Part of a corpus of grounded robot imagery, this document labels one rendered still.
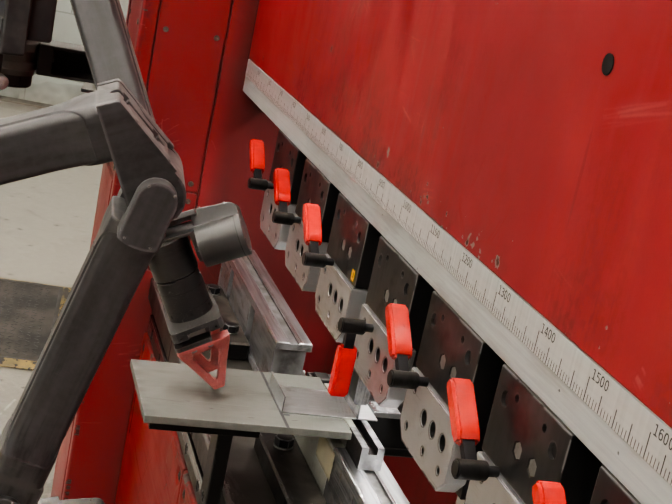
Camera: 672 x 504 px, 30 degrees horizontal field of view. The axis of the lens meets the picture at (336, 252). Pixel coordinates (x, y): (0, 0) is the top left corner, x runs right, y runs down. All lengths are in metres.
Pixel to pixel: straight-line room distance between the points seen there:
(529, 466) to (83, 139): 0.49
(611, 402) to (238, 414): 0.71
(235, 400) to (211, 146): 0.89
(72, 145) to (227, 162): 1.25
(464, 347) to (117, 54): 0.60
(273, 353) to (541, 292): 0.94
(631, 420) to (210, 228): 0.72
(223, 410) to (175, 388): 0.08
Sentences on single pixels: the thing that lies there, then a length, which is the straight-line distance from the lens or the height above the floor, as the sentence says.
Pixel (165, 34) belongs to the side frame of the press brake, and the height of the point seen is 1.34.
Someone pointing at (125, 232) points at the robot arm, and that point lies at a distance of 1.18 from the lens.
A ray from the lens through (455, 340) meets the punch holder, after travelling 1.24.
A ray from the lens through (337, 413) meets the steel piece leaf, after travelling 1.64.
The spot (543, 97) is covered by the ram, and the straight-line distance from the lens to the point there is 1.14.
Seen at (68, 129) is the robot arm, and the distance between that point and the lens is 1.18.
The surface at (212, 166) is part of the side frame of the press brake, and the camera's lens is 2.42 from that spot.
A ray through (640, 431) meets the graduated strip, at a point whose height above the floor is 1.31.
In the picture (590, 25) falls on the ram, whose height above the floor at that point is 1.57.
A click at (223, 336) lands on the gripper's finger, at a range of 1.55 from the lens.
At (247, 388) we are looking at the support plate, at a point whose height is 1.00.
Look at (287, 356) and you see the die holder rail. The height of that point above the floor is 0.94.
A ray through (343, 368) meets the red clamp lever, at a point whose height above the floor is 1.11.
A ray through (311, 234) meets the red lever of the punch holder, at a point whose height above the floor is 1.21.
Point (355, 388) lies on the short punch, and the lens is 1.62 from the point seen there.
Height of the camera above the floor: 1.61
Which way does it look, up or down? 15 degrees down
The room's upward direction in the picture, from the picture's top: 12 degrees clockwise
